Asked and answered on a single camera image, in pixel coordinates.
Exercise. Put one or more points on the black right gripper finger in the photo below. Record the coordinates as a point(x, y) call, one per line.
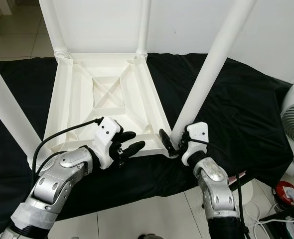
point(167, 140)

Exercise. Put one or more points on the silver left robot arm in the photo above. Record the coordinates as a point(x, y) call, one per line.
point(57, 184)

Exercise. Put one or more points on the black table cloth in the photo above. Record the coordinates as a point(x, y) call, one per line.
point(256, 99)

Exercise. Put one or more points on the dark robot right foot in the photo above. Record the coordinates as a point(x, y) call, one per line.
point(150, 237)

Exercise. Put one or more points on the red round device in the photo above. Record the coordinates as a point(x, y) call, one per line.
point(289, 193)

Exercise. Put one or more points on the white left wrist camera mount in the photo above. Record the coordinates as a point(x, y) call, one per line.
point(107, 132)

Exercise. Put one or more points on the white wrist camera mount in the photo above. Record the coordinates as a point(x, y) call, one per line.
point(198, 132)
point(107, 132)

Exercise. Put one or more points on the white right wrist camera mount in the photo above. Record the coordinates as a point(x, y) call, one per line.
point(198, 132)

